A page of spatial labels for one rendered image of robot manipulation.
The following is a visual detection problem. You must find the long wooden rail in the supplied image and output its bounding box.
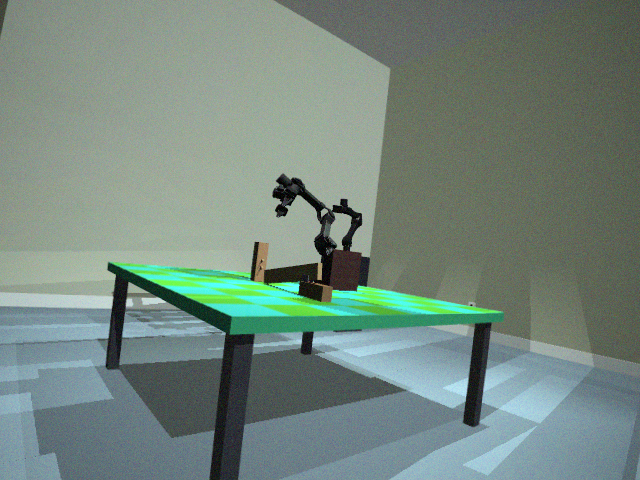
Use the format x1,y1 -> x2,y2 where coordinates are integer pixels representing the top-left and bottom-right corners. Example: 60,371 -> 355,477
263,263 -> 322,284

